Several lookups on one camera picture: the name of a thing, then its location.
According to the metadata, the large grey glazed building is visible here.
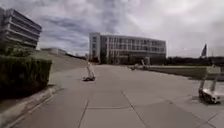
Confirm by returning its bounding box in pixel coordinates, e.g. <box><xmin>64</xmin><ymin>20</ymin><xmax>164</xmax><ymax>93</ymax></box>
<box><xmin>88</xmin><ymin>32</ymin><xmax>168</xmax><ymax>66</ymax></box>

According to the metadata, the grey concrete paved plaza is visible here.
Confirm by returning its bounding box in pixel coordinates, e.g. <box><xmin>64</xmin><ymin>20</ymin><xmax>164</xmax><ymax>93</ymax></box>
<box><xmin>6</xmin><ymin>63</ymin><xmax>224</xmax><ymax>128</ymax></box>

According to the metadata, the pale concrete slope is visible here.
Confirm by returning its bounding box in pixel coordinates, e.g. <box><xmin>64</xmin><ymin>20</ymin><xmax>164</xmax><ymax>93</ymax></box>
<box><xmin>31</xmin><ymin>49</ymin><xmax>89</xmax><ymax>75</ymax></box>

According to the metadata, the grass strip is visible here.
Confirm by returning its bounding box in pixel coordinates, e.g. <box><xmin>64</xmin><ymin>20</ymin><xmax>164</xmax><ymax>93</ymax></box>
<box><xmin>149</xmin><ymin>65</ymin><xmax>224</xmax><ymax>81</ymax></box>

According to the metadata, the row of trees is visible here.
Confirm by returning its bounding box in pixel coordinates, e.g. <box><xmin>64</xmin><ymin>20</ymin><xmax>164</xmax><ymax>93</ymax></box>
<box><xmin>165</xmin><ymin>55</ymin><xmax>224</xmax><ymax>67</ymax></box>

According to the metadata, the green hedge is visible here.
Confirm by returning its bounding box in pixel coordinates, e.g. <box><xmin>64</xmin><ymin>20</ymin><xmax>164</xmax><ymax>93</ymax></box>
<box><xmin>0</xmin><ymin>46</ymin><xmax>53</xmax><ymax>99</ymax></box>

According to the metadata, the concrete kerb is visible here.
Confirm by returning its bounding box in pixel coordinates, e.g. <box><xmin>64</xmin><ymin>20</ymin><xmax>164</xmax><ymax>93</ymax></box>
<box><xmin>0</xmin><ymin>84</ymin><xmax>63</xmax><ymax>128</ymax></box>

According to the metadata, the grey building with horizontal bands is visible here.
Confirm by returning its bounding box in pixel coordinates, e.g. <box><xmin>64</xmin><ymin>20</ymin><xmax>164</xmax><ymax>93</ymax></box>
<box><xmin>0</xmin><ymin>7</ymin><xmax>43</xmax><ymax>51</ymax></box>

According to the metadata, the small robot with white frame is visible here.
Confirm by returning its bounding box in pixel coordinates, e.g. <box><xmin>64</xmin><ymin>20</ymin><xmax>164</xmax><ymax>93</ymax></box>
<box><xmin>82</xmin><ymin>60</ymin><xmax>97</xmax><ymax>82</ymax></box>

